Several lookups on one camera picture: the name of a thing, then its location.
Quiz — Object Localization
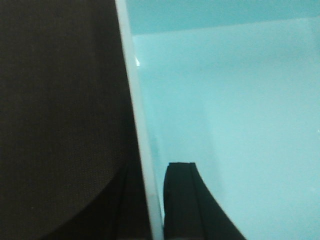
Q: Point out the teal plastic bin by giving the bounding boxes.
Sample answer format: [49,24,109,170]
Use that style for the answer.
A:
[115,0,320,240]

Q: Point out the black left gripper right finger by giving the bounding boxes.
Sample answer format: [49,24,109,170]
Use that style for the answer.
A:
[163,162,245,240]

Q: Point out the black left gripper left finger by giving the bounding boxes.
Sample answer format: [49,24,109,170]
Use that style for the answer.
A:
[44,161,151,240]

